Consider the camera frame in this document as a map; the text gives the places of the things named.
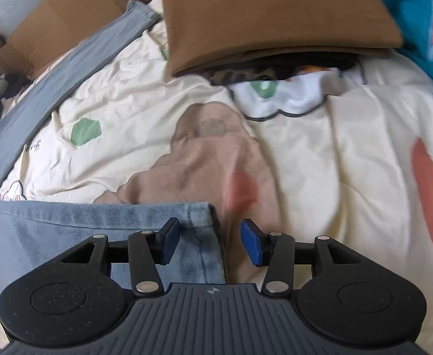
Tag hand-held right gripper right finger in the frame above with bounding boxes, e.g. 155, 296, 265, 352
240, 219, 369, 298

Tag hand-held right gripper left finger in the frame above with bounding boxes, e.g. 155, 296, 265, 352
57, 217, 181, 297

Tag blue jeans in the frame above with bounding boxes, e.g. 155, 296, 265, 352
0, 0, 226, 311

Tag bear print cream bedsheet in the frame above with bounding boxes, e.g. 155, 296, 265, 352
0, 0, 433, 355

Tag leopard print cloth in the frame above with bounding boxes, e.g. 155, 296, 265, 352
205, 59, 354, 86

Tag brown folded cloth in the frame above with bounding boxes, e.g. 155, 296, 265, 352
160, 0, 404, 78

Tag large creased cardboard sheet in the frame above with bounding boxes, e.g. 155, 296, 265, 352
0, 0, 161, 80

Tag teal printed blanket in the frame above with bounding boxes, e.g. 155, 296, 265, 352
353, 0, 433, 93

